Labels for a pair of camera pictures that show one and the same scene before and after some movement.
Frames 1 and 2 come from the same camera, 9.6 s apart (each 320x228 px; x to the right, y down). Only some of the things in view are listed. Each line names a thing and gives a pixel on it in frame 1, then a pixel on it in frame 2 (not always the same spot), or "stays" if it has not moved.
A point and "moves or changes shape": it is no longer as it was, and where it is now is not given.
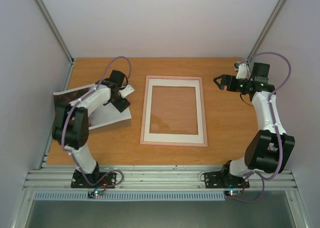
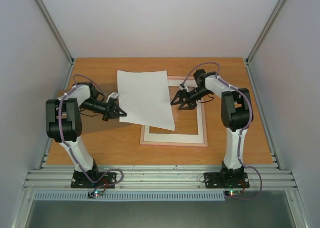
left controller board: [92, 194] stays
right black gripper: [227, 82] to [185, 97]
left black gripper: [121, 107] to [112, 114]
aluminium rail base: [154, 176] stays
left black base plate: [95, 179] stays
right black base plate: [221, 179] stays
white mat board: [183, 138] stays
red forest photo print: [99, 116] moves or changes shape
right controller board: [232, 193] stays
